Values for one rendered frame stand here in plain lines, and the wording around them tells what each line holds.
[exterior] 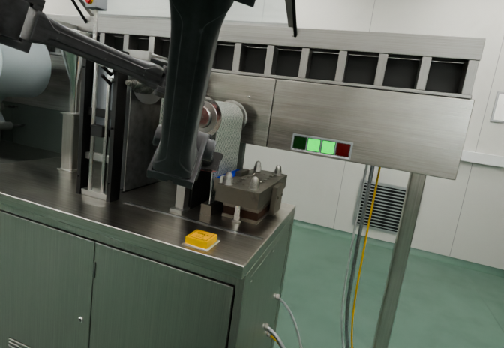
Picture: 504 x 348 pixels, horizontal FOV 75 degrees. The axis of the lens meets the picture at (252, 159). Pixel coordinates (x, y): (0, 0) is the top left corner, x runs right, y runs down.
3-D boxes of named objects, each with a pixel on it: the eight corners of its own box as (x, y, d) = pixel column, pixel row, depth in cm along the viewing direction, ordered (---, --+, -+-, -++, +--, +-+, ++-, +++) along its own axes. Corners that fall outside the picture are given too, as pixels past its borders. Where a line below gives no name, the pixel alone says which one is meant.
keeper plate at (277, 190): (268, 214, 127) (272, 187, 125) (275, 208, 136) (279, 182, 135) (274, 215, 126) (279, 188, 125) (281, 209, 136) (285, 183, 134)
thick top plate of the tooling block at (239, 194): (214, 200, 116) (216, 184, 115) (252, 181, 153) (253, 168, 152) (256, 210, 111) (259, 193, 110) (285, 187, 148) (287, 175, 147)
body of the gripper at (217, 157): (217, 172, 111) (211, 164, 105) (191, 166, 115) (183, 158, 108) (223, 155, 114) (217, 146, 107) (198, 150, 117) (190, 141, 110)
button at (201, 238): (184, 244, 94) (185, 235, 94) (196, 235, 101) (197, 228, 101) (205, 250, 92) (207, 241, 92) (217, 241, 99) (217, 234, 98)
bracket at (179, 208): (168, 211, 119) (176, 127, 114) (178, 207, 125) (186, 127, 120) (180, 214, 117) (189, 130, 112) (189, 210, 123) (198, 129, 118)
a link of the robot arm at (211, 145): (217, 136, 59) (158, 119, 58) (208, 167, 59) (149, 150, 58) (218, 136, 102) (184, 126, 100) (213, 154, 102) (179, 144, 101)
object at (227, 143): (210, 183, 120) (216, 133, 117) (235, 173, 142) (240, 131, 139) (211, 184, 120) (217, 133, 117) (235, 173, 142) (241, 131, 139)
